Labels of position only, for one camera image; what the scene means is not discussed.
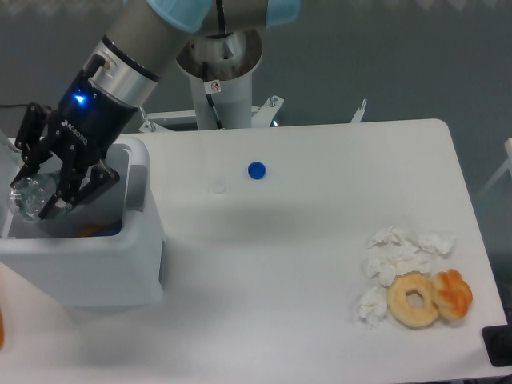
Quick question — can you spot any white bottle cap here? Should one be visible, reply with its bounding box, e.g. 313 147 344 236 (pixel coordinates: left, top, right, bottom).
210 180 227 194

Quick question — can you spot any crumpled white tissue top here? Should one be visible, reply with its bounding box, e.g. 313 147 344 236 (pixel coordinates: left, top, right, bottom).
367 226 418 249

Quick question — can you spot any crumpled white tissue right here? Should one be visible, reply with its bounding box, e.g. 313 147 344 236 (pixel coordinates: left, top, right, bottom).
418 233 455 256

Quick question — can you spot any clear plastic bottle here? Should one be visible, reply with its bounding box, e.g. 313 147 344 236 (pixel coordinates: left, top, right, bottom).
6 172 74 222

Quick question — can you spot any white frame at right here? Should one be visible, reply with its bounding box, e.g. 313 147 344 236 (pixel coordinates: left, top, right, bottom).
476 138 512 201

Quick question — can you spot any yellow blue trash in can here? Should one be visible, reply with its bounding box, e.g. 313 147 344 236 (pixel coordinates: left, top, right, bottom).
77 219 122 238

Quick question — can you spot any orange glazed twisted bun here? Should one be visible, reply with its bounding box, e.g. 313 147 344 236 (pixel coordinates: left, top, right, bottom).
431 269 473 322

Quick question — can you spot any blue bottle cap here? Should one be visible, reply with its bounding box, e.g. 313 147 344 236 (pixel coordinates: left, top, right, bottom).
247 162 266 180

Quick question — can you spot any black device at edge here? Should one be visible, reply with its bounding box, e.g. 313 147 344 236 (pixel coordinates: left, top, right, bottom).
482 325 511 367

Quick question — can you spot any crumpled white tissue middle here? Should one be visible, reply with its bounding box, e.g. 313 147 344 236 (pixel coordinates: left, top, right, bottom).
363 244 431 287

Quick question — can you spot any plain ring donut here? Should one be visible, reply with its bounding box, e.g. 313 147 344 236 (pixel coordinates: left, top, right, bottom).
386 273 438 329

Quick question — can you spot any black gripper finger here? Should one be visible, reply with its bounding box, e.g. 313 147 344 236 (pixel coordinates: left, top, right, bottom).
38 160 120 220
10 102 52 187

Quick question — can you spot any orange object at edge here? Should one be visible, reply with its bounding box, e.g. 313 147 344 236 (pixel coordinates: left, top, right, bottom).
0 310 5 350

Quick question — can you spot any white trash can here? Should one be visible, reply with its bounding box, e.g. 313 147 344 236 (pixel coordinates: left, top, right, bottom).
1 135 164 307

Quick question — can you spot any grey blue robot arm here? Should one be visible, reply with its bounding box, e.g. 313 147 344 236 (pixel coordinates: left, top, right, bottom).
14 1 301 219

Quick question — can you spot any crumpled white tissue bottom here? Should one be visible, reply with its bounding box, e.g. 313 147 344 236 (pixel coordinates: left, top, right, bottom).
357 286 388 330

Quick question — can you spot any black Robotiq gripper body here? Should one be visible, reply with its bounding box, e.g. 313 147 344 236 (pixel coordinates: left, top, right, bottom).
44 70 136 168

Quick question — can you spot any crumpled white tissue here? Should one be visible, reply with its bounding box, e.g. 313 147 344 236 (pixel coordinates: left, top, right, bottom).
418 233 455 256
357 286 388 330
367 226 418 249
363 244 431 287

